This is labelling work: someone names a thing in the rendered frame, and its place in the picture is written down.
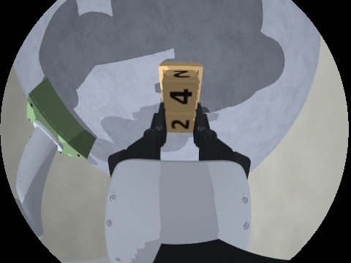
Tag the tan wooden tray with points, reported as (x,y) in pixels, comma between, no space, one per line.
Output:
(180,65)

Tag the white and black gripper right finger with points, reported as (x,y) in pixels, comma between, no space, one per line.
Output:
(210,147)

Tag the tan wooden number cube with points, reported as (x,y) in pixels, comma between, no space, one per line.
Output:
(180,121)
(180,89)

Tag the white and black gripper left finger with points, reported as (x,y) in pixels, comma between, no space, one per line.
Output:
(148,146)

